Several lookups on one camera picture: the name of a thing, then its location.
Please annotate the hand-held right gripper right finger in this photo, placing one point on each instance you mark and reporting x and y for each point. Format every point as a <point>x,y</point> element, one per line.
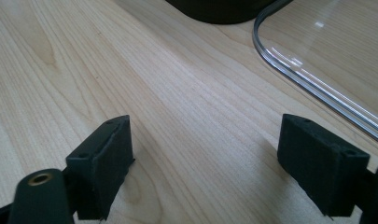
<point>320,165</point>

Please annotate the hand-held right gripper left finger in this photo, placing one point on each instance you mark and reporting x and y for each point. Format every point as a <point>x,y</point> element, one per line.
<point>99,165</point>

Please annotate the clear plastic container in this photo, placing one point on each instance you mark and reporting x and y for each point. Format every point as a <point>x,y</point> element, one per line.
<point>329,46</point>

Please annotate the black round object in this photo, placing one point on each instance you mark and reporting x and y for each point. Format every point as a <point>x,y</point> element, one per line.
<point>221,11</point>

